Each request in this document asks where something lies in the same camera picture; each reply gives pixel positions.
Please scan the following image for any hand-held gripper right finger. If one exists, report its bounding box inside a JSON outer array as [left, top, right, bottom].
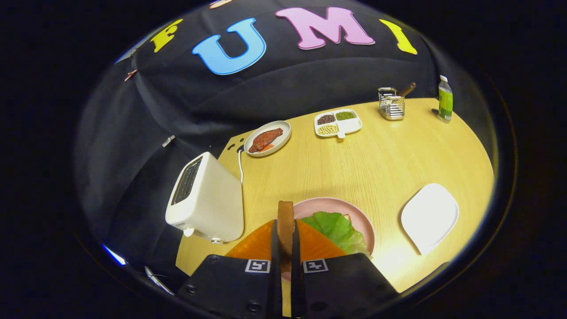
[[291, 220, 400, 319]]

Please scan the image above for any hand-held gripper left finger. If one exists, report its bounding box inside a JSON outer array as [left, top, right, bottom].
[[177, 220, 283, 319]]

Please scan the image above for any toasted bread slice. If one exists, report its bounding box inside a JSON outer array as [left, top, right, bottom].
[[277, 201, 295, 273]]

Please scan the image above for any green lettuce leaf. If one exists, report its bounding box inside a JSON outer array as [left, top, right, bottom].
[[300, 211, 370, 257]]

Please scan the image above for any pink round plate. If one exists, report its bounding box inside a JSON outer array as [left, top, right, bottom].
[[281, 197, 376, 282]]

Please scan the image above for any white toaster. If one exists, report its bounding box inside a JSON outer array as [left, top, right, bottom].
[[165, 152, 245, 244]]

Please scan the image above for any brown steak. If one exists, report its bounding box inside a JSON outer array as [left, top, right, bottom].
[[248, 128, 284, 154]]

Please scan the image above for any white oval plate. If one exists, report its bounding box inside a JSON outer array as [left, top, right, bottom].
[[244, 121, 292, 157]]

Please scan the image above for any white empty plate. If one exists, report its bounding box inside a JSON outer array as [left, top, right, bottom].
[[401, 183, 460, 256]]

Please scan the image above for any lit computer monitor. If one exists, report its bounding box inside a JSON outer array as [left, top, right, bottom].
[[103, 244, 127, 266]]

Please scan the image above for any white divided dish with beans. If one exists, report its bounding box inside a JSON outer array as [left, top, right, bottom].
[[314, 109, 363, 139]]

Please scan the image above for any green label bottle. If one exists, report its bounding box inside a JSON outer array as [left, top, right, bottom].
[[438, 75, 453, 123]]

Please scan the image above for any metal wire rack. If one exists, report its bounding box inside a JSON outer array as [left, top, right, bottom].
[[378, 87, 406, 121]]

